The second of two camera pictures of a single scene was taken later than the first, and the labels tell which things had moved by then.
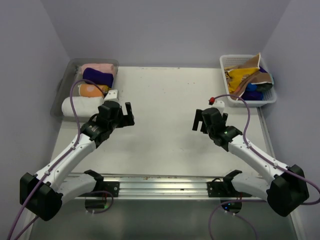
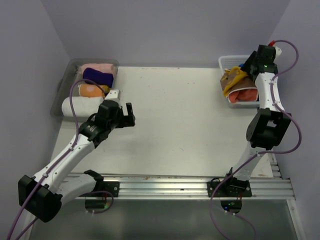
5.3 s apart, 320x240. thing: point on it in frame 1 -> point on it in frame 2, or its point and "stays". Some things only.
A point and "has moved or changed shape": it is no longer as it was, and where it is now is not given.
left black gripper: x=126 y=120 stays
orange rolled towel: x=91 y=90 stays
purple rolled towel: x=98 y=77 stays
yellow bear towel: x=237 y=75 has moved or changed shape
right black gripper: x=199 y=117 -> x=249 y=63
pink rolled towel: x=108 y=68 stays
